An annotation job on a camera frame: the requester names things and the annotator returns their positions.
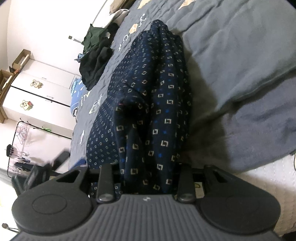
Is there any navy patterned garment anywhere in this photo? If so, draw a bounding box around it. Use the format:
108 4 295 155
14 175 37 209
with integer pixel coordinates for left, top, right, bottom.
86 20 192 194

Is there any white wardrobe with stickers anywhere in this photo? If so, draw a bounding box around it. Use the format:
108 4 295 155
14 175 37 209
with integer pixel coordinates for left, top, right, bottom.
3 59 76 138

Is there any blue patterned pillow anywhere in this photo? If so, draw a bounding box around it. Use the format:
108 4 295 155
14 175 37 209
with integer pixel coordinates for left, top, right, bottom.
70 77 87 117

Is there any black garment pile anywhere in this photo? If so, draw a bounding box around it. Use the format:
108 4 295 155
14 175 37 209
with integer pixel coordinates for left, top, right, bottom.
79 38 114 91

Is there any cardboard box on wardrobe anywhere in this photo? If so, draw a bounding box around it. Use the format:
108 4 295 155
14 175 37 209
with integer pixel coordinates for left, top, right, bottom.
9 49 31 73

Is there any dark green garment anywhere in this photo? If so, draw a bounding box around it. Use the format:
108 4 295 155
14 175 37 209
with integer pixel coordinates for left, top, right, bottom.
81 24 107 54

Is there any grey quilted fish-print blanket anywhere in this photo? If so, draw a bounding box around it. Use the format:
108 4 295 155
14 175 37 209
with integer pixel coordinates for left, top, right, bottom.
70 1 295 173

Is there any light grey garment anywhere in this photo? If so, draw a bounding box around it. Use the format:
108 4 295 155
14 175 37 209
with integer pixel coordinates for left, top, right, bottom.
105 9 130 27

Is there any olive brown garment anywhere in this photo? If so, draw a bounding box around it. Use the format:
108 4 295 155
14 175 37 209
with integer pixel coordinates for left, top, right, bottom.
109 0 135 14

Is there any black wire clothes rack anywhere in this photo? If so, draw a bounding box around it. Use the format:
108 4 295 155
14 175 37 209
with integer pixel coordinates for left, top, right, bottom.
7 120 71 177

